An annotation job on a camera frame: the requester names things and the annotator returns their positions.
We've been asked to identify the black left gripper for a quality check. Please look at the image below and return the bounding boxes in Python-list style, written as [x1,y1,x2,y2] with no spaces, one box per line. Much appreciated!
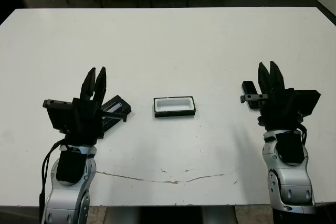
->
[41,66,127,146]

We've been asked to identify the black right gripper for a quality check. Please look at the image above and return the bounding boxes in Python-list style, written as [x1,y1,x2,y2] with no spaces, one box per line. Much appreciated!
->
[239,61,305,132]

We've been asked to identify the black slim camera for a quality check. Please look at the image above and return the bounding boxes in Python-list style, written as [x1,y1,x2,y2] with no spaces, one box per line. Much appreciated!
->
[241,80,263,110]

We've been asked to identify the black printed box lid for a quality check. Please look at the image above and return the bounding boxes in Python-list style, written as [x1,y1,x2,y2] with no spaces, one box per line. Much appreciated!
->
[101,94,132,140]

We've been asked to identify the black box base white insert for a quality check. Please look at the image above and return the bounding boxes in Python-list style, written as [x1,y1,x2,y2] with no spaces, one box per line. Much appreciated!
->
[153,95,197,119]

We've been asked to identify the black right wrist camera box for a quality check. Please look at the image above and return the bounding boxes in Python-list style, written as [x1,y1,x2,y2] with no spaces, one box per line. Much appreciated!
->
[293,89,321,117]

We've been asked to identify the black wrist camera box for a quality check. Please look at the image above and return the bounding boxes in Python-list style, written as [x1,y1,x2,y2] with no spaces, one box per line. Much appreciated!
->
[47,105,75,132]
[293,89,321,117]

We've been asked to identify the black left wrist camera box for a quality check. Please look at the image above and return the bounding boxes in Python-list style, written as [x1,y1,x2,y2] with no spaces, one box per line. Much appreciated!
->
[47,105,75,132]

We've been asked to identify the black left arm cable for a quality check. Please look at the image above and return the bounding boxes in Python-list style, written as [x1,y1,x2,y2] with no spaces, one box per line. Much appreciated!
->
[38,140,69,224]

